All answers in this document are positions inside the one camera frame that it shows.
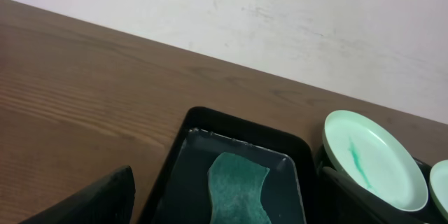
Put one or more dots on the black rectangular water tray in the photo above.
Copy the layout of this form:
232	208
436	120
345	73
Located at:
180	193

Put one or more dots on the mint green plate right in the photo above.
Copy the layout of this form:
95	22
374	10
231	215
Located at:
439	186

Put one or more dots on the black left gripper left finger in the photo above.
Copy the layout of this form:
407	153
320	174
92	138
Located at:
108	200

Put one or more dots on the mint green plate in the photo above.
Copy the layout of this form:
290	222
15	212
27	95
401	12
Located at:
439	186
375	160

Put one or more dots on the green scouring sponge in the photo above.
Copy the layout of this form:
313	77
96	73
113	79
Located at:
235	185

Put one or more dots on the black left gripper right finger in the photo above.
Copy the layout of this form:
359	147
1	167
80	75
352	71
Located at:
343	201

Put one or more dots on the mint green plate left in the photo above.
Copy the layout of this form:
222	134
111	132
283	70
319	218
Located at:
375	160

